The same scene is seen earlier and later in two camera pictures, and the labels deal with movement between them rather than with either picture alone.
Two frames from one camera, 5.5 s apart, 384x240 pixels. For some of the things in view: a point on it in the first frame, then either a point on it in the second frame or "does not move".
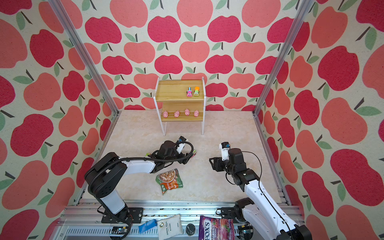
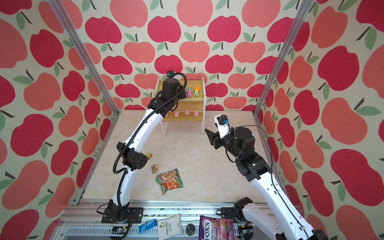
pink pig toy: [176, 114] does not move
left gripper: [186, 159] to [181, 90]
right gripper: [216, 164] to [215, 139]
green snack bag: [169, 180] does not move
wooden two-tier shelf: [180, 101] does not move
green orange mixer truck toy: [196, 91] does not move
